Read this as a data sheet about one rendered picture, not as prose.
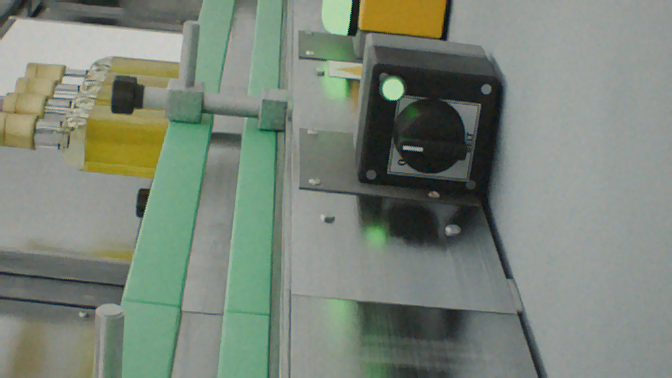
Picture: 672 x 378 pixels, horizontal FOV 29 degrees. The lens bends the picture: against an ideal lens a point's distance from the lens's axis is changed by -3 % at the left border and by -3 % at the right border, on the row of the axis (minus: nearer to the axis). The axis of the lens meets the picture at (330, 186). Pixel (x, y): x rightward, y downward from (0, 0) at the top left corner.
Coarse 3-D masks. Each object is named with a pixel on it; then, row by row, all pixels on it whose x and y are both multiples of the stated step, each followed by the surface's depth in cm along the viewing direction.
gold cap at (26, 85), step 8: (16, 80) 141; (24, 80) 141; (32, 80) 141; (40, 80) 142; (48, 80) 142; (56, 80) 142; (16, 88) 141; (24, 88) 141; (32, 88) 141; (40, 88) 141; (48, 88) 141
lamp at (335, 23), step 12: (324, 0) 113; (336, 0) 112; (348, 0) 112; (360, 0) 112; (324, 12) 113; (336, 12) 112; (348, 12) 112; (324, 24) 113; (336, 24) 112; (348, 24) 112
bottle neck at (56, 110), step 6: (48, 102) 136; (54, 102) 136; (60, 102) 136; (66, 102) 137; (48, 108) 136; (54, 108) 136; (60, 108) 136; (66, 108) 136; (48, 114) 136; (54, 114) 136; (60, 114) 136; (66, 114) 136; (54, 120) 136; (60, 120) 136
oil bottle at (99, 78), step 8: (96, 72) 143; (104, 72) 143; (112, 72) 143; (120, 72) 144; (128, 72) 144; (136, 72) 144; (88, 80) 141; (96, 80) 140; (104, 80) 140; (112, 80) 141; (144, 80) 142; (152, 80) 142; (160, 80) 142; (168, 80) 143; (80, 88) 141
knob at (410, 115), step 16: (400, 112) 83; (416, 112) 82; (432, 112) 81; (448, 112) 82; (400, 128) 82; (416, 128) 82; (432, 128) 82; (448, 128) 82; (464, 128) 83; (400, 144) 81; (416, 144) 81; (432, 144) 81; (448, 144) 81; (464, 144) 81; (416, 160) 82; (432, 160) 82; (448, 160) 82
